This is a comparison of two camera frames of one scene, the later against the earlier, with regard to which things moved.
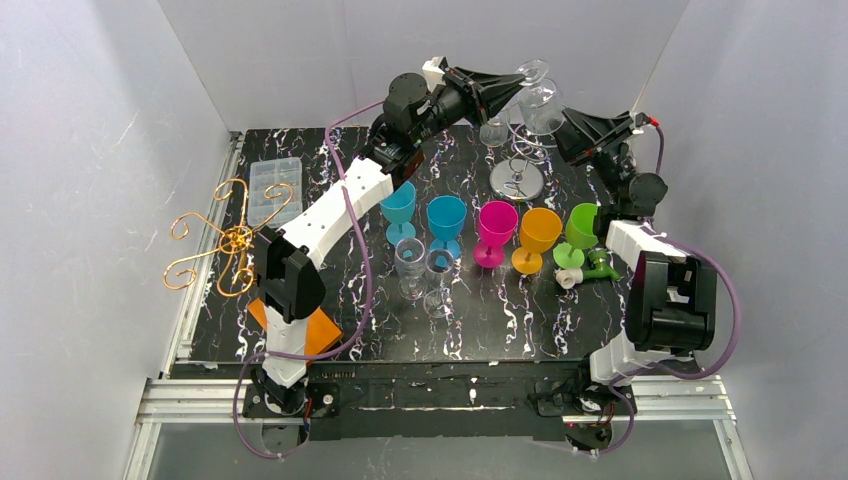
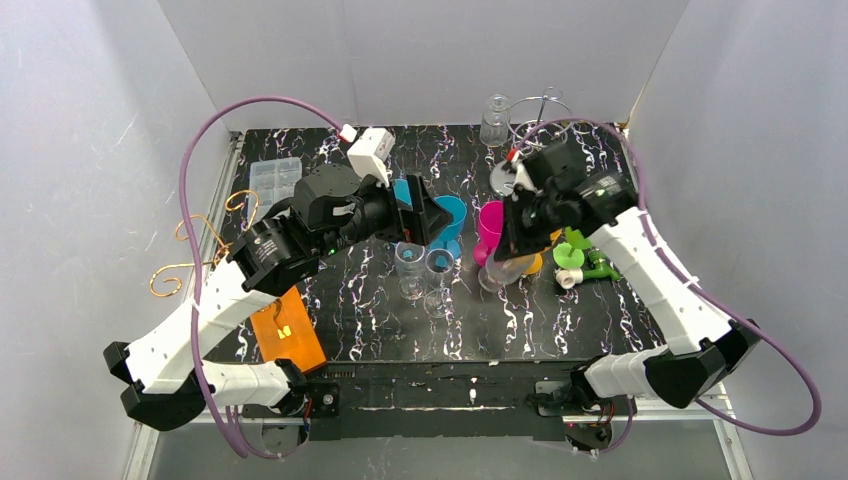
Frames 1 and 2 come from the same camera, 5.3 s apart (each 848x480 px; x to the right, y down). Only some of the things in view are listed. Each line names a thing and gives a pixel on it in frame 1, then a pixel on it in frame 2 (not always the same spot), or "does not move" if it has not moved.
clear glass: x=494 y=131 does not move
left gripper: x=474 y=93 -> x=406 y=212
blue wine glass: x=446 y=216 does not move
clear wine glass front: x=438 y=303 does not move
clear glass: x=540 y=111 -> x=505 y=271
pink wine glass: x=497 y=224 does not move
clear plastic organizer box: x=275 y=192 does not move
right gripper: x=610 y=140 -> x=525 y=223
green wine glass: x=580 y=236 does not move
